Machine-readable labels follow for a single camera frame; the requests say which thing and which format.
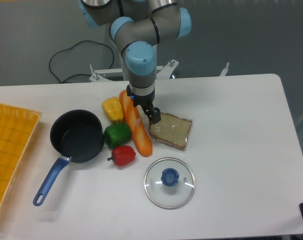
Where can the black pan with blue handle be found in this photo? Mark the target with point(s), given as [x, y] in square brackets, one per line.
[78, 136]

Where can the toast slice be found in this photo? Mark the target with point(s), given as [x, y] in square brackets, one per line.
[171, 130]

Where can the yellow plastic basket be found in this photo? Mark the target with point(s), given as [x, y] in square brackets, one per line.
[17, 126]

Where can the red bell pepper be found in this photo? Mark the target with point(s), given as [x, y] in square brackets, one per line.
[122, 155]

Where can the yellow bell pepper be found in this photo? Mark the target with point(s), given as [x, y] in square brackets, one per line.
[113, 110]

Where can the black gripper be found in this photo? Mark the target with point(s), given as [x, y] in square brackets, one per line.
[144, 98]

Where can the white metal base frame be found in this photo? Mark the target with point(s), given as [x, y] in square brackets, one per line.
[162, 72]

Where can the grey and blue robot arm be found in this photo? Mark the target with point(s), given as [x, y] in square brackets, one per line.
[136, 27]

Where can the orange baguette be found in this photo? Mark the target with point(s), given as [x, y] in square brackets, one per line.
[132, 118]

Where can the green bell pepper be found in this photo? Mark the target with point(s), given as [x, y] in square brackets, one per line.
[116, 135]

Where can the glass lid with blue knob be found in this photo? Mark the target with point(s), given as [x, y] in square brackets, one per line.
[169, 183]

